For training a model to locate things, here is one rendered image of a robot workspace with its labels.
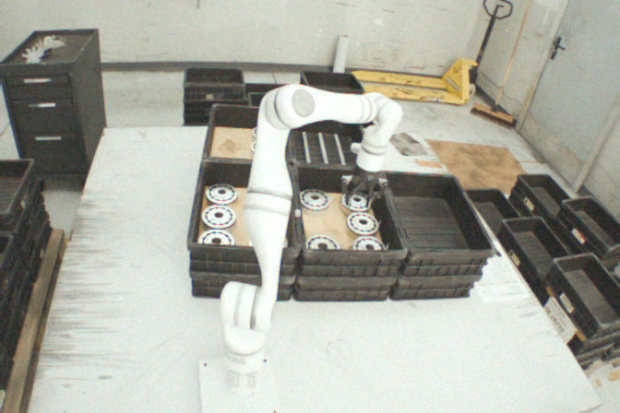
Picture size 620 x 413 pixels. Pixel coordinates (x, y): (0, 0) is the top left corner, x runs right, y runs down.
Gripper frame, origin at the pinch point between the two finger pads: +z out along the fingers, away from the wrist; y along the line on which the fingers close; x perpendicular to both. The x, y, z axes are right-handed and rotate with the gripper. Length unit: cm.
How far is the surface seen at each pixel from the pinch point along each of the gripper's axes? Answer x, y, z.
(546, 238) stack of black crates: 42, 127, 50
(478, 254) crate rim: -19.1, 34.7, 1.7
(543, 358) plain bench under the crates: -44, 61, 24
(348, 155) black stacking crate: 43.8, 5.6, 11.2
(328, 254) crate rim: -20.1, -10.8, 2.2
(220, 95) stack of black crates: 152, -54, 42
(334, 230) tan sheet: -0.3, -5.3, 11.3
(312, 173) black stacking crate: 18.4, -12.0, 3.8
